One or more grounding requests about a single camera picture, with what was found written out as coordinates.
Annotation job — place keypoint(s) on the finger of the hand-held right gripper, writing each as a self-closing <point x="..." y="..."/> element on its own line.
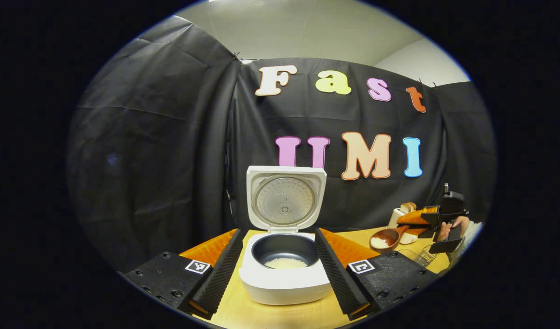
<point x="414" y="217"/>
<point x="419" y="231"/>

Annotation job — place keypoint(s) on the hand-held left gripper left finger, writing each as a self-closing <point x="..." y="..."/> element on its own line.
<point x="220" y="276"/>

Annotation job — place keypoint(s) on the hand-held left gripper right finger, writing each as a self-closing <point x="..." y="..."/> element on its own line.
<point x="337" y="276"/>

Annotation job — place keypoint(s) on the clear chopstick holder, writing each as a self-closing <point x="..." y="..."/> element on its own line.
<point x="421" y="257"/>

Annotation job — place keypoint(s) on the wooden spoon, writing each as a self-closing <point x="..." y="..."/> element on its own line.
<point x="385" y="238"/>

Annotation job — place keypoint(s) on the white rice cooker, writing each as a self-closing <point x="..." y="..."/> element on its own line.
<point x="284" y="283"/>

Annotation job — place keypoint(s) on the brown bread slice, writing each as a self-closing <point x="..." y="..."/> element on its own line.
<point x="412" y="206"/>
<point x="404" y="208"/>

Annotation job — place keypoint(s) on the white toaster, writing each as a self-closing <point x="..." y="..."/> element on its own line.
<point x="394" y="218"/>

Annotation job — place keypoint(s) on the black backdrop cloth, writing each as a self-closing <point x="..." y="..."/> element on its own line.
<point x="170" y="137"/>

